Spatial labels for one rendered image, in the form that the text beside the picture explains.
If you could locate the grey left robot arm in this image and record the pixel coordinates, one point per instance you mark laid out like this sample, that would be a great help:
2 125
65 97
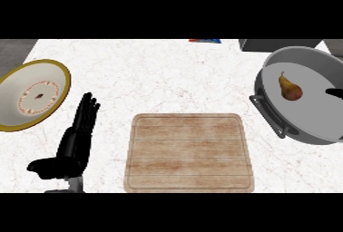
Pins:
75 185

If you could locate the dark grey appliance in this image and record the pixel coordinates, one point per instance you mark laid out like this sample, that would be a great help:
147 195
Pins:
279 44

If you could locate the red and blue packet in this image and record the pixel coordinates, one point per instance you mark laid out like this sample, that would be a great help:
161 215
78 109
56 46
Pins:
206 40

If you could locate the brown pear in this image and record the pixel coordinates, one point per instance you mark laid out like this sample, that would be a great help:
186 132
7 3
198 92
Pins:
289 89

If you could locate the wooden cutting board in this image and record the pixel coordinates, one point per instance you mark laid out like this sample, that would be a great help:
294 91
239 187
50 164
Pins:
190 152

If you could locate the white bowl with gold rim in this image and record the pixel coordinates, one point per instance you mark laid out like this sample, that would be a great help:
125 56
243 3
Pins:
32 93

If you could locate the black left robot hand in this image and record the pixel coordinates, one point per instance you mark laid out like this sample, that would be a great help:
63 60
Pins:
76 142

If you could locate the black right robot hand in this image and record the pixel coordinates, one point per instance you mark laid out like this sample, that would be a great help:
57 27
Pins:
337 92

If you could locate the grey pot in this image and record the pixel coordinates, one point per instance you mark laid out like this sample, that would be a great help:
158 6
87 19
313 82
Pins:
308 99

